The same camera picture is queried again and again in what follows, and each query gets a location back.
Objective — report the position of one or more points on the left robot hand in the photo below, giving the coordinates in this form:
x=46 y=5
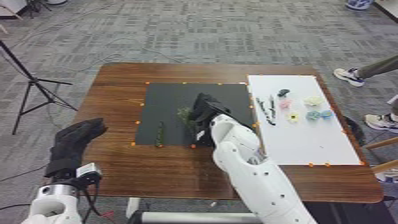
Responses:
x=73 y=143

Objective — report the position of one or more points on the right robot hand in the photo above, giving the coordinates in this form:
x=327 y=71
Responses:
x=206 y=106

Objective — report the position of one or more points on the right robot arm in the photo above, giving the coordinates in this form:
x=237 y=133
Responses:
x=254 y=170

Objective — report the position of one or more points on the dark mat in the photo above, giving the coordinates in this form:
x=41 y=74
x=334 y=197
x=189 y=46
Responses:
x=171 y=100

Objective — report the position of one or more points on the pink flower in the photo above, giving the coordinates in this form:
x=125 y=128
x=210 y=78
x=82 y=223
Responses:
x=285 y=103

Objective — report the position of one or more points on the dark teal flower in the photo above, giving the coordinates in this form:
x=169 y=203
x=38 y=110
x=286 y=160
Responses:
x=283 y=92

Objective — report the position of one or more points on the yellow flower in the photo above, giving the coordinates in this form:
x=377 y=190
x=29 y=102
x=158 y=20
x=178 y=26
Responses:
x=293 y=117

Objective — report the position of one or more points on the black tripod stand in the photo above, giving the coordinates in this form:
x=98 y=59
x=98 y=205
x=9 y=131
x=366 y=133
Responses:
x=36 y=90

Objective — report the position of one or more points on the blue flower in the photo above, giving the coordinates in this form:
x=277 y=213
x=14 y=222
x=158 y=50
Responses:
x=325 y=114
x=313 y=115

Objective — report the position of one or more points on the white flower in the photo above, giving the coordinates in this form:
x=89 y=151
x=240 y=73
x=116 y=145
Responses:
x=313 y=101

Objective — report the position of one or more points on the white sheet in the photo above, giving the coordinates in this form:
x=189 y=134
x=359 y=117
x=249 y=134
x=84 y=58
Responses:
x=308 y=140

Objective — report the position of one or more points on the pale grey bar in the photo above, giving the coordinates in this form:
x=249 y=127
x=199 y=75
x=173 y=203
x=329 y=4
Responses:
x=201 y=218

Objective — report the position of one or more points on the person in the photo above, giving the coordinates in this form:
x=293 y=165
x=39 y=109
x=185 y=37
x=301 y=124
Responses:
x=379 y=68

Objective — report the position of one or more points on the wooden chair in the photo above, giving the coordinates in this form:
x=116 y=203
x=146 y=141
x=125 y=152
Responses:
x=382 y=156

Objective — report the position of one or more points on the blue white ceramic jar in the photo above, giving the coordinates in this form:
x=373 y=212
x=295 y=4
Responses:
x=359 y=3

